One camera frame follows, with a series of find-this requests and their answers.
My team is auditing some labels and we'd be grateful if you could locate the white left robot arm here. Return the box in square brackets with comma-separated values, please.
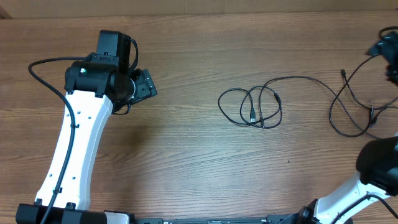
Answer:
[16, 30, 157, 223]

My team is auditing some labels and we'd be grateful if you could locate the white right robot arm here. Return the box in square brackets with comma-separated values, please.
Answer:
[281, 136, 397, 223]

